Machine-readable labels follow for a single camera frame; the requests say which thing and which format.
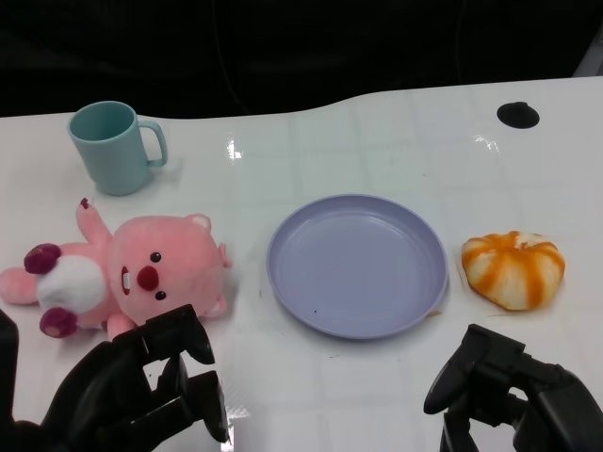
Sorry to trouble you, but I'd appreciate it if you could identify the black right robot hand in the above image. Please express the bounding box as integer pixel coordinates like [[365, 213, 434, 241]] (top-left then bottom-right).
[[422, 323, 603, 452]]

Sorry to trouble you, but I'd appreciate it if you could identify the teal plastic mug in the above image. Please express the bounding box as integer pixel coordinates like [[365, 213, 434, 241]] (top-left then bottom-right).
[[66, 100, 169, 197]]

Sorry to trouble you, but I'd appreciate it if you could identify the lavender plastic plate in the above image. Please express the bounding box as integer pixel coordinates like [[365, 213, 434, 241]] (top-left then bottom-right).
[[266, 193, 450, 340]]

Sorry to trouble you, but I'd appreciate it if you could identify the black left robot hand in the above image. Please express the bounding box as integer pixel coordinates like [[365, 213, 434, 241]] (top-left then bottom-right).
[[0, 303, 231, 452]]

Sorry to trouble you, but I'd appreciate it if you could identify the orange striped bun toy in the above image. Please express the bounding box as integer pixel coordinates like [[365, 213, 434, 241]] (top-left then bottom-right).
[[460, 230, 566, 312]]

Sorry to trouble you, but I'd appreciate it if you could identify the black round table grommet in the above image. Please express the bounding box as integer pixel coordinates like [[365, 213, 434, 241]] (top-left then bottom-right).
[[497, 101, 541, 128]]

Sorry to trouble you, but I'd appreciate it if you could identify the pink plush doll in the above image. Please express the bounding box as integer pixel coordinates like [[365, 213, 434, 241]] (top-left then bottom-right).
[[0, 197, 236, 341]]

